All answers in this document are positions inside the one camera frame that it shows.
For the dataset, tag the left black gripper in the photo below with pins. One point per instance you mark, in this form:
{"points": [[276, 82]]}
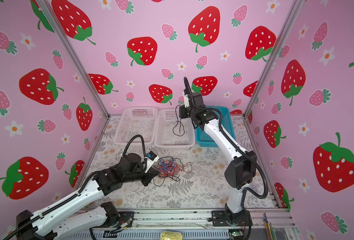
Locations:
{"points": [[149, 175]]}

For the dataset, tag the white plastic basket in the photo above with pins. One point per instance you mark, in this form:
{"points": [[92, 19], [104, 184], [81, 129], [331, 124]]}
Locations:
{"points": [[137, 121], [173, 133]]}

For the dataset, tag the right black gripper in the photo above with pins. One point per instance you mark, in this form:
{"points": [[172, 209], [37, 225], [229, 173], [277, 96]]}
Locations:
{"points": [[190, 98]]}

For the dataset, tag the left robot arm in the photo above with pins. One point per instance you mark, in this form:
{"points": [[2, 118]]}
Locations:
{"points": [[135, 165]]}

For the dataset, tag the left white plastic basket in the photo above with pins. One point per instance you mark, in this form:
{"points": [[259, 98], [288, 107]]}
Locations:
{"points": [[137, 121]]}

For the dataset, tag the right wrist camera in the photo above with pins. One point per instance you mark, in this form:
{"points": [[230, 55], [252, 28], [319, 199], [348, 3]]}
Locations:
{"points": [[194, 99]]}

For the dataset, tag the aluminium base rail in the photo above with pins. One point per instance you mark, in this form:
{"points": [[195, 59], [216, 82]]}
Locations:
{"points": [[195, 224]]}

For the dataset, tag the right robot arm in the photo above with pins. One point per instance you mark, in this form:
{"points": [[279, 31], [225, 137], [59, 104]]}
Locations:
{"points": [[243, 173]]}

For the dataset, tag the middle white plastic basket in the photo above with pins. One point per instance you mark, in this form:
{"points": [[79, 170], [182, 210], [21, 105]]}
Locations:
{"points": [[173, 133]]}

